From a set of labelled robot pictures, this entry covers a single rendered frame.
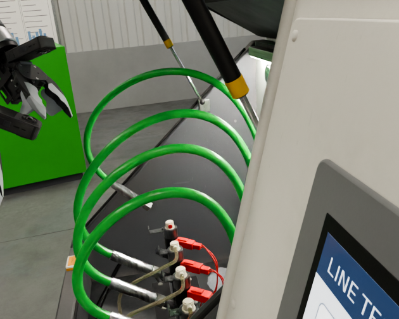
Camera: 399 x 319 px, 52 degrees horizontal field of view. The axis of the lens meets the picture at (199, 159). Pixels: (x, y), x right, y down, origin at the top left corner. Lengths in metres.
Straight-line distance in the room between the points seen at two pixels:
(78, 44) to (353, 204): 7.06
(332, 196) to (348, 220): 0.02
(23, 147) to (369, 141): 3.98
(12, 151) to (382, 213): 4.01
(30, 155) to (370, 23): 3.99
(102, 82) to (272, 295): 6.99
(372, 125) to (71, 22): 7.03
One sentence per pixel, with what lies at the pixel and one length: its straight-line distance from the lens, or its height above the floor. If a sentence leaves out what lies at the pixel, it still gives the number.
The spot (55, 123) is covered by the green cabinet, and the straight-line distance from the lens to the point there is 4.10.
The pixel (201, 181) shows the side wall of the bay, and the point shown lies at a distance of 1.13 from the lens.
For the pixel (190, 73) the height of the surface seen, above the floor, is 1.42.
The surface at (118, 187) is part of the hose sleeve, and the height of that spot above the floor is 1.19.
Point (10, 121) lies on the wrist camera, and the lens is 0.72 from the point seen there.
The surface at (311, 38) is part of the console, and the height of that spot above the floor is 1.51.
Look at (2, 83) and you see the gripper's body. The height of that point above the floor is 1.41.
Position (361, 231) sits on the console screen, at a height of 1.42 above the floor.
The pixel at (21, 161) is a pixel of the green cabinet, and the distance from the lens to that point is 4.18.
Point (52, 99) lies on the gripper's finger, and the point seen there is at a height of 1.37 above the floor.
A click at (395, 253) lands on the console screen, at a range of 0.21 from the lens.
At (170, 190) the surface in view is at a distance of 0.52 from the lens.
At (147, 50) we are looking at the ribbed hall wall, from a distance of 7.29.
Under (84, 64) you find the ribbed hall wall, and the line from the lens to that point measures 7.22.
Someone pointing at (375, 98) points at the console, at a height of 1.49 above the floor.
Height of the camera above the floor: 1.54
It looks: 20 degrees down
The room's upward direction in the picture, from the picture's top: 4 degrees counter-clockwise
